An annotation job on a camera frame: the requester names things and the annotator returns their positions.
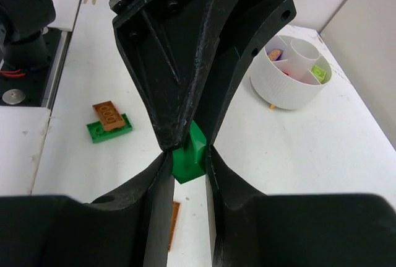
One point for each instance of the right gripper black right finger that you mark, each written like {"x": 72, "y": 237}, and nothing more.
{"x": 255, "y": 229}

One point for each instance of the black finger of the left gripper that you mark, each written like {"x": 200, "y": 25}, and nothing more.
{"x": 251, "y": 24}
{"x": 168, "y": 47}

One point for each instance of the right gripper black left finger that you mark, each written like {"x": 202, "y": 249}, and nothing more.
{"x": 128, "y": 226}

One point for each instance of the orange lego brick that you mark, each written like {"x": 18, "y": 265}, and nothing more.
{"x": 174, "y": 218}
{"x": 108, "y": 115}

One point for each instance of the small dark green lego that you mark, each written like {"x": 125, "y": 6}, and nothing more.
{"x": 188, "y": 160}

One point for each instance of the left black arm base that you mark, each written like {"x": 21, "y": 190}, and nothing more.
{"x": 37, "y": 88}

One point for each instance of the white round divided container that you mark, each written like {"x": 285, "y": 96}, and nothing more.
{"x": 288, "y": 92}

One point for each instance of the lime transparent lego brick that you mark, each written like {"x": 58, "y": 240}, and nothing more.
{"x": 318, "y": 73}

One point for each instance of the green lego under orange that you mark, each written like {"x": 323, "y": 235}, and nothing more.
{"x": 98, "y": 134}

